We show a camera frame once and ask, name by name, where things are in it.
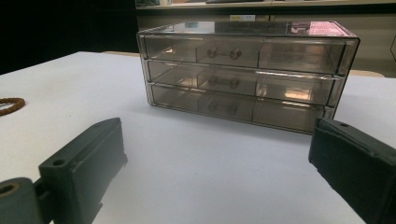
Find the white wall socket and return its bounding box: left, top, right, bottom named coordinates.
left=229, top=14, right=257, bottom=22

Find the brown hair tie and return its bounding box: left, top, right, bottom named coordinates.
left=0, top=97, right=26, bottom=118

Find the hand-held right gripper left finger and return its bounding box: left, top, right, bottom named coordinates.
left=38, top=117, right=129, bottom=224

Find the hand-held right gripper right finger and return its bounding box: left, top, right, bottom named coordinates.
left=308, top=117, right=396, bottom=224

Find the smoky clear plastic drawer cabinet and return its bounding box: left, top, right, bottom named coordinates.
left=136, top=20, right=361, bottom=135

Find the black curtain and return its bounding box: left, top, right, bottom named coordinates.
left=0, top=0, right=138, bottom=76

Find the black crossbar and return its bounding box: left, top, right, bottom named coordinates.
left=135, top=3, right=396, bottom=16

